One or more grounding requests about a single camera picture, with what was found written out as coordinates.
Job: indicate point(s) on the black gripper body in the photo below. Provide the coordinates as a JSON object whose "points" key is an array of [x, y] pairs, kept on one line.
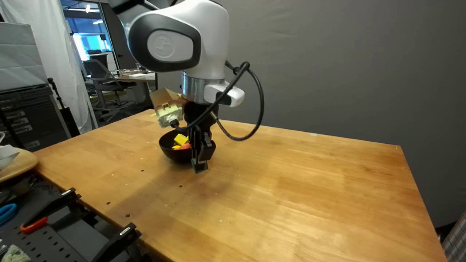
{"points": [[202, 115]]}

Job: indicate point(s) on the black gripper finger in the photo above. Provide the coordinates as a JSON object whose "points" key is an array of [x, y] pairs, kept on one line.
{"points": [[203, 147]]}

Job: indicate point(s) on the red wooden block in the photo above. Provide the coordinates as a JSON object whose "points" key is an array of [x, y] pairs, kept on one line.
{"points": [[181, 147]]}

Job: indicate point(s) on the pale yellow wooden block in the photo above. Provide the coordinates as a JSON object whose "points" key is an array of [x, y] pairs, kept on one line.
{"points": [[181, 140]]}

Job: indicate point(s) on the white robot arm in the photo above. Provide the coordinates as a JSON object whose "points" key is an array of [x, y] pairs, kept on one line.
{"points": [[209, 38]]}

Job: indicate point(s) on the black bowl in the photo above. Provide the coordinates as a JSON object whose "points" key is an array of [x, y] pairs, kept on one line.
{"points": [[170, 152]]}

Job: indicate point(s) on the background desk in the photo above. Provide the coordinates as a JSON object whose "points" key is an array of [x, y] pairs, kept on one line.
{"points": [[141, 76]]}

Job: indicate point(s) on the dark door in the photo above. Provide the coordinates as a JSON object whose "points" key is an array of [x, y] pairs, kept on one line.
{"points": [[117, 44]]}

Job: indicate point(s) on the black office chair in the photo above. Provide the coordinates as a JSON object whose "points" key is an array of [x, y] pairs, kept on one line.
{"points": [[95, 67]]}

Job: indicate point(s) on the blue lit window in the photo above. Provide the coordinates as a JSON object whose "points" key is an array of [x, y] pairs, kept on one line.
{"points": [[90, 41]]}

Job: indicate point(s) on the grey fabric backdrop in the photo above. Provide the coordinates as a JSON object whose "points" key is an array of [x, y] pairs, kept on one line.
{"points": [[340, 73]]}

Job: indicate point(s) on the black perforated side table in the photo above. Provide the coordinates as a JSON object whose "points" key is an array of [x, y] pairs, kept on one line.
{"points": [[63, 242]]}

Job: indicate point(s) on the black drawer cabinet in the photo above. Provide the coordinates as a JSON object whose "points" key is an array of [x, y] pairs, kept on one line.
{"points": [[30, 121]]}

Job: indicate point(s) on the round wooden board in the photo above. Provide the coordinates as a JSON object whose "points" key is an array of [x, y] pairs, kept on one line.
{"points": [[24, 162]]}

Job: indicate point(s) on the pale grey box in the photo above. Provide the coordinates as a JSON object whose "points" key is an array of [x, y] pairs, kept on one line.
{"points": [[24, 58]]}

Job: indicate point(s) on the white crumpled cloth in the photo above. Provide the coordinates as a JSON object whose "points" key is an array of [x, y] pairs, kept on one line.
{"points": [[8, 155]]}

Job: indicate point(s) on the blue round object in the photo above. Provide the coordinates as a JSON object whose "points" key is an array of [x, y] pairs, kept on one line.
{"points": [[12, 210]]}

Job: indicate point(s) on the white plastic part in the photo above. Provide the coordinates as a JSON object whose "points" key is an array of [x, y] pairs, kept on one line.
{"points": [[15, 254]]}

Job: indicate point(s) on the grey checked fabric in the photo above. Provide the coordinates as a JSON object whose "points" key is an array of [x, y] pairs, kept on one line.
{"points": [[459, 242]]}

